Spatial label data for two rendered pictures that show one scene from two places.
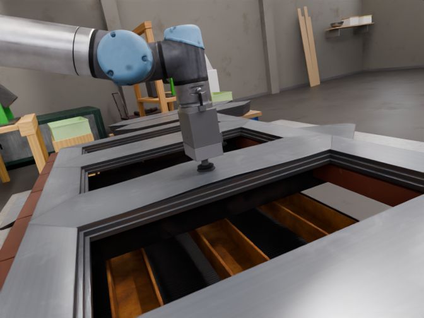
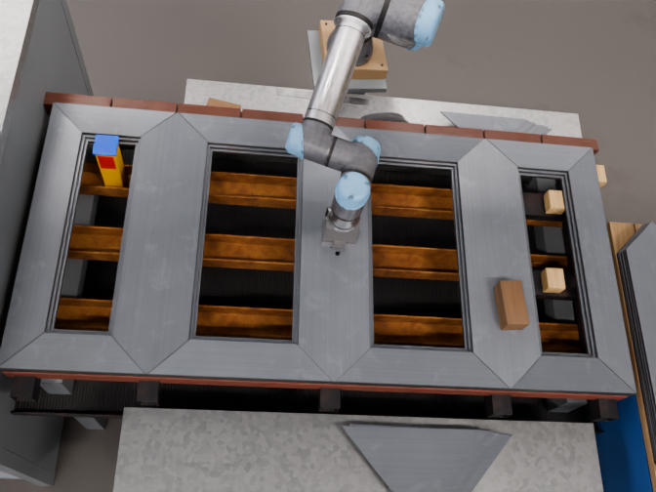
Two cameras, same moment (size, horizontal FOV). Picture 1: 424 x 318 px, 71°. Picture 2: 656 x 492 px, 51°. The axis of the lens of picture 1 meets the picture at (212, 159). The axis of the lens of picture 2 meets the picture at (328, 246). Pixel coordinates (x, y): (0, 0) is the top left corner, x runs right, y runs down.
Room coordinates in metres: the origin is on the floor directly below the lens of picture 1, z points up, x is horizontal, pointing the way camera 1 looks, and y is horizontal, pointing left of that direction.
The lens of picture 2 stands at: (0.70, -0.78, 2.47)
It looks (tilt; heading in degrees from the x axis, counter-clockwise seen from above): 64 degrees down; 94
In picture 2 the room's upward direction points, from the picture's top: 18 degrees clockwise
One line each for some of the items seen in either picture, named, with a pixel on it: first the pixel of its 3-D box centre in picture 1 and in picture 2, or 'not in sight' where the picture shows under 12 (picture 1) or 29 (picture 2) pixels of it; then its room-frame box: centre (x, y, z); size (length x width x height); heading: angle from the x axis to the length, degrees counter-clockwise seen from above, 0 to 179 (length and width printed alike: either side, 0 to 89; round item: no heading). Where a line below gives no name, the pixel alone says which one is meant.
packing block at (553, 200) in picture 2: not in sight; (554, 202); (1.21, 0.43, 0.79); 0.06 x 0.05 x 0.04; 110
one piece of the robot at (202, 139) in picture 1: (204, 128); (339, 230); (0.66, 0.01, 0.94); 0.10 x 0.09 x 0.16; 109
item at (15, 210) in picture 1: (33, 206); (499, 136); (1.01, 0.66, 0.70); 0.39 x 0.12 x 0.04; 20
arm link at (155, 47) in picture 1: (136, 64); (354, 159); (0.63, 0.12, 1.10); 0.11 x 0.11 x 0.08; 4
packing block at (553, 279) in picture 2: not in sight; (553, 280); (1.26, 0.18, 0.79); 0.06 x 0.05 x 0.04; 110
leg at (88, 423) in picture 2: not in sight; (77, 399); (0.11, -0.53, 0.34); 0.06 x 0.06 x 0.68; 20
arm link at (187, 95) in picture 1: (193, 93); (344, 212); (0.65, 0.02, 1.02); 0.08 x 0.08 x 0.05
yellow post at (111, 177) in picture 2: not in sight; (111, 166); (0.00, 0.02, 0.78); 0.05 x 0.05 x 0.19; 20
